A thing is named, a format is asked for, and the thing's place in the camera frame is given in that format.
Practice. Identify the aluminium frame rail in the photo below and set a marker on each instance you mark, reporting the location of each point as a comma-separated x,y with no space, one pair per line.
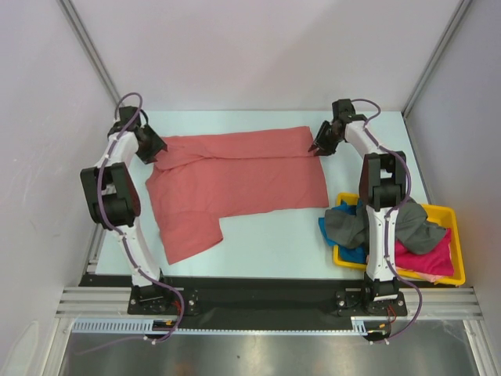
112,302

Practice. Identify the grey t shirt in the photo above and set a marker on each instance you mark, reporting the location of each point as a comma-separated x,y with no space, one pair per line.
415,231

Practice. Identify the slotted cable duct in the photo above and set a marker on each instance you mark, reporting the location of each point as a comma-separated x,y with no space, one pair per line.
163,326

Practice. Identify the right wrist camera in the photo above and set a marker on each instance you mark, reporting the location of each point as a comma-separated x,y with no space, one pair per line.
343,110

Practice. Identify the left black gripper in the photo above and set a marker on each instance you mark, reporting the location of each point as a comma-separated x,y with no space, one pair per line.
156,146

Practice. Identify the salmon pink t shirt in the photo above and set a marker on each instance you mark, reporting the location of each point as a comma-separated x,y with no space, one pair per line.
199,180

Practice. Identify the blue t shirt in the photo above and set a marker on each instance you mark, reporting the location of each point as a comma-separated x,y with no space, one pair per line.
347,226

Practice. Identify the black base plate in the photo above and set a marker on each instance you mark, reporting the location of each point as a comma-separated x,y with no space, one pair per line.
297,303

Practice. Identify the right aluminium corner post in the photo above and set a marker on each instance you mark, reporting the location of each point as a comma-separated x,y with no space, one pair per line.
458,16

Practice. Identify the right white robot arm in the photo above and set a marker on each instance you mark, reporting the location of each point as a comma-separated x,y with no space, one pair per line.
384,187

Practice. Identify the aluminium corner post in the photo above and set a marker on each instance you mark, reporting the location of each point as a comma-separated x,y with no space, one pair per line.
458,16
89,48

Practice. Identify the magenta t shirt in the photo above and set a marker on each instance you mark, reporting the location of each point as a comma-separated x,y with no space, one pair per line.
433,265

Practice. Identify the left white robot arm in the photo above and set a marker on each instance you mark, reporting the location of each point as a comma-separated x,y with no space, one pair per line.
111,196

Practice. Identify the left aluminium corner post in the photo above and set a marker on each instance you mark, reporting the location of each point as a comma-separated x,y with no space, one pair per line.
89,48

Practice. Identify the yellow plastic bin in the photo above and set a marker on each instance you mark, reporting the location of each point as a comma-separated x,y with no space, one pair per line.
442,216

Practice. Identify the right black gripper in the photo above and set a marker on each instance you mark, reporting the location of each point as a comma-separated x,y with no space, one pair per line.
327,149

